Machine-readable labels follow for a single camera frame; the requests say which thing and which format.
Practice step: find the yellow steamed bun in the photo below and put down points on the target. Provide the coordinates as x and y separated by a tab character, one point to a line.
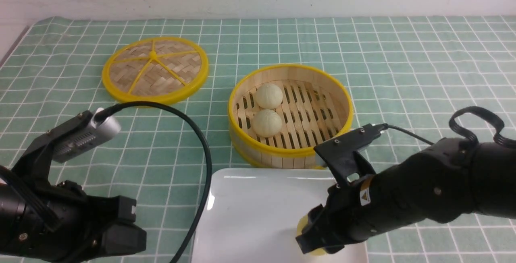
303	222

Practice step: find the white steamed bun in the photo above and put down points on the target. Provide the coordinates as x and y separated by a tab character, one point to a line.
266	123
268	96

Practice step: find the yellow-rimmed bamboo steamer basket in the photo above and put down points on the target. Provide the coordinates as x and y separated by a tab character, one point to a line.
315	108

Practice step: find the white square plate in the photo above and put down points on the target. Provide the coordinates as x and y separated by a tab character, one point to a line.
251	217

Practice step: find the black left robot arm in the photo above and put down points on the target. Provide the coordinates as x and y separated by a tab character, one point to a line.
36	177

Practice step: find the green checkered tablecloth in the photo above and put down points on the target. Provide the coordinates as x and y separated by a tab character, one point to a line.
412	72

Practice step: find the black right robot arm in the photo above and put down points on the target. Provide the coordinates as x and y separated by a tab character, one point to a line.
473	173

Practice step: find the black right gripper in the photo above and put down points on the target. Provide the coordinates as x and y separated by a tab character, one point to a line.
353	213

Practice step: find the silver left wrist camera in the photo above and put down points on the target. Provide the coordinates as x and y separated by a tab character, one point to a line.
86	138

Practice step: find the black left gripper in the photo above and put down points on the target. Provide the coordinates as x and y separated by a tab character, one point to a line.
91	227

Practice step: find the yellow-rimmed bamboo steamer lid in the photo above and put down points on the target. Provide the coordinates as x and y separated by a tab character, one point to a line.
164	70

